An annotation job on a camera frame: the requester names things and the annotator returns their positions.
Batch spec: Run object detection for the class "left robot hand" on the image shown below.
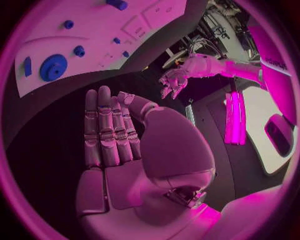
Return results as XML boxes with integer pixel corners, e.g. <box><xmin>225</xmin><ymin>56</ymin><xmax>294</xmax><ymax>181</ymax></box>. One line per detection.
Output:
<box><xmin>158</xmin><ymin>68</ymin><xmax>189</xmax><ymax>100</ymax></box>

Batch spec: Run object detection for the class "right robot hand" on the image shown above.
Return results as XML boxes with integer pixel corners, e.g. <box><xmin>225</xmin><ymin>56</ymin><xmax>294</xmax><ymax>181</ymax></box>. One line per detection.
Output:
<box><xmin>75</xmin><ymin>85</ymin><xmax>223</xmax><ymax>240</ymax></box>

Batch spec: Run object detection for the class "white task board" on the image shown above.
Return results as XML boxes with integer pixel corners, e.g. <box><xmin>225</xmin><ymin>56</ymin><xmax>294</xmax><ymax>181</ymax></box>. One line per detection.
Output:
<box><xmin>13</xmin><ymin>0</ymin><xmax>190</xmax><ymax>99</ymax></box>

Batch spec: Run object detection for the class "glowing light bar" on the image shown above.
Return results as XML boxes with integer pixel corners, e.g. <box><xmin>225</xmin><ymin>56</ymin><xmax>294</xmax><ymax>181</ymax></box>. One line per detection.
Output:
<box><xmin>223</xmin><ymin>91</ymin><xmax>248</xmax><ymax>146</ymax></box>

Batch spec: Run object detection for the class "blue cylinder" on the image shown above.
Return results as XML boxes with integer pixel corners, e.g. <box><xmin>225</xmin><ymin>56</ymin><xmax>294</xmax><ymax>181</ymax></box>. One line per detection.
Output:
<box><xmin>105</xmin><ymin>0</ymin><xmax>129</xmax><ymax>11</ymax></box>

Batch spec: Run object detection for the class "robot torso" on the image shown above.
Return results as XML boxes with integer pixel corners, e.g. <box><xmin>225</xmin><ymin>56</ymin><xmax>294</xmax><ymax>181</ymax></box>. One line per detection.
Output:
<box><xmin>245</xmin><ymin>16</ymin><xmax>299</xmax><ymax>158</ymax></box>

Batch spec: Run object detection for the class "blue gear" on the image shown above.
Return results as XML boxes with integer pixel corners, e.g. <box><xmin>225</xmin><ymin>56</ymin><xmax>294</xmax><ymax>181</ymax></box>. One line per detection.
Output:
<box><xmin>38</xmin><ymin>53</ymin><xmax>69</xmax><ymax>83</ymax></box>

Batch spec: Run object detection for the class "blue block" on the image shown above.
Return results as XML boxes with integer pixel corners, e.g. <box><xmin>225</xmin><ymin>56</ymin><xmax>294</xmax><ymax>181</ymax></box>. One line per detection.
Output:
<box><xmin>23</xmin><ymin>56</ymin><xmax>33</xmax><ymax>78</ymax></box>

